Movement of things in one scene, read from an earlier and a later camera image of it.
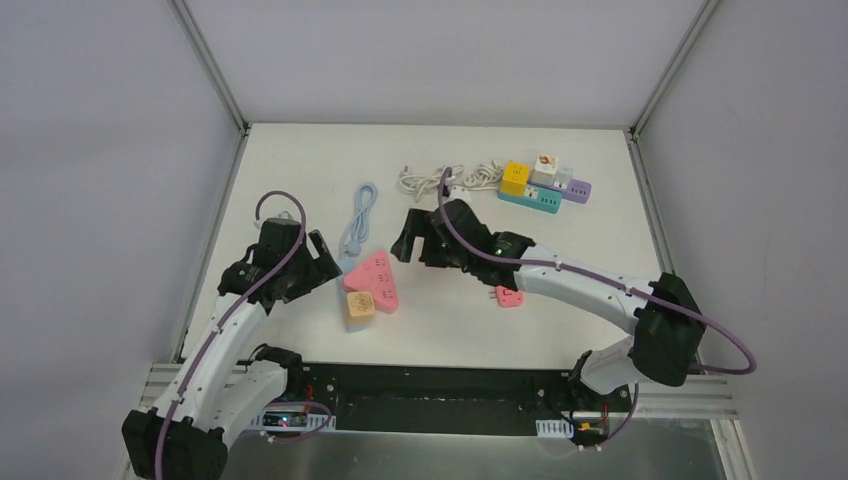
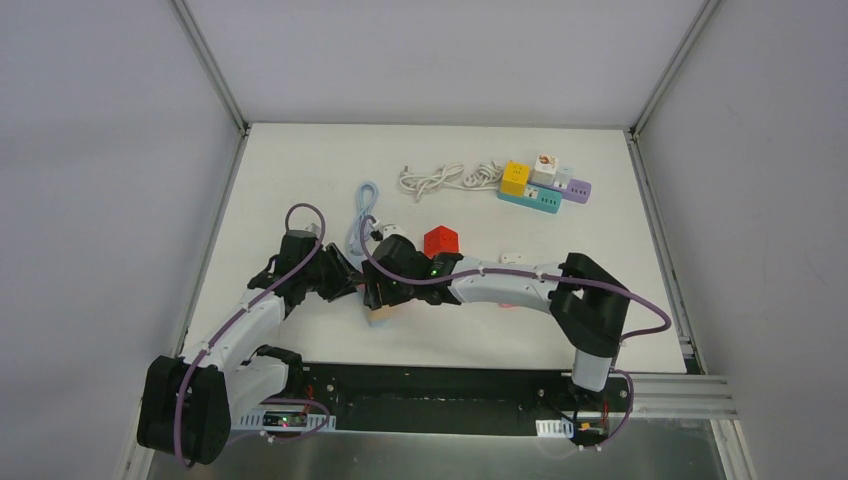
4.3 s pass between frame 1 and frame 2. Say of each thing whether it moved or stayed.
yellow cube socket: stayed
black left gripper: moved
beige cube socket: moved
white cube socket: stayed
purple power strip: stayed
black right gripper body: moved
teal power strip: stayed
